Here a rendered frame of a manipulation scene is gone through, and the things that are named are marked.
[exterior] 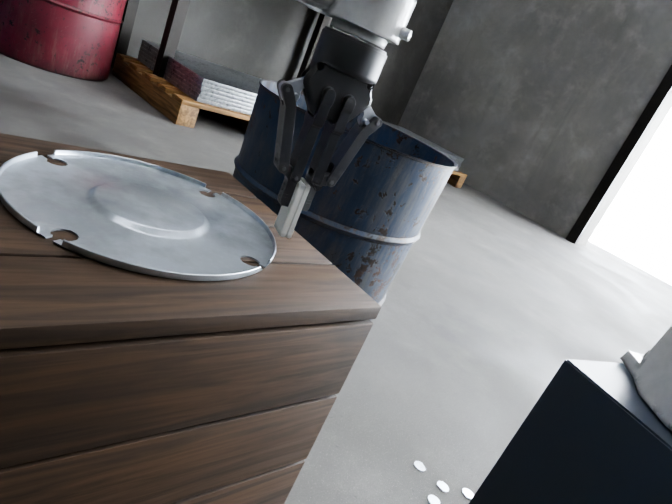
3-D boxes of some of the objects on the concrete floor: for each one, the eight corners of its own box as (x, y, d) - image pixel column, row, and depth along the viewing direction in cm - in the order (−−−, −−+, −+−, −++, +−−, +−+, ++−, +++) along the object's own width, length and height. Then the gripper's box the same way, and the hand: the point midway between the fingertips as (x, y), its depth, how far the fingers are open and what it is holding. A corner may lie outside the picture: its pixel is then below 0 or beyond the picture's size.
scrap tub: (290, 269, 146) (357, 108, 130) (395, 363, 122) (493, 178, 106) (152, 273, 115) (218, 61, 99) (256, 399, 90) (365, 145, 74)
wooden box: (169, 345, 94) (228, 171, 82) (278, 517, 70) (383, 307, 59) (-124, 373, 66) (-96, 115, 54) (-106, 677, 42) (-51, 332, 30)
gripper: (313, 15, 49) (236, 234, 57) (421, 64, 55) (338, 256, 63) (292, 9, 55) (225, 208, 63) (392, 54, 61) (319, 230, 69)
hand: (291, 206), depth 62 cm, fingers closed
